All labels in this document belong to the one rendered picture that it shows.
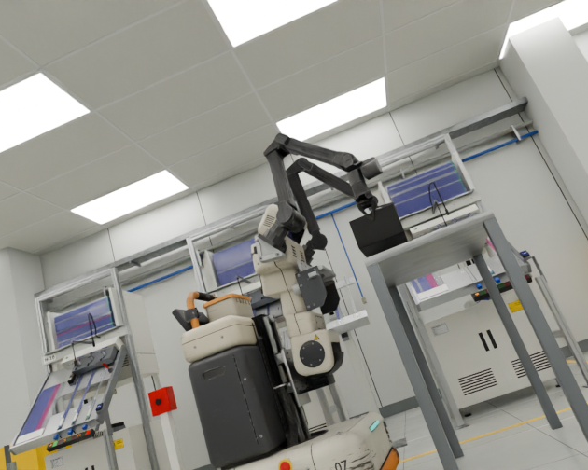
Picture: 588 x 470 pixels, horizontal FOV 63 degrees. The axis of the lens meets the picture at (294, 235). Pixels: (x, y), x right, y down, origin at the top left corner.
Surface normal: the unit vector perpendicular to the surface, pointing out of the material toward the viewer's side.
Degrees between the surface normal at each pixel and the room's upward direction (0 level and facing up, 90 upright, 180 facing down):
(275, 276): 90
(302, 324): 90
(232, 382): 90
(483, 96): 90
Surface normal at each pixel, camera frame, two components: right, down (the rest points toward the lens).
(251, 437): -0.29, -0.22
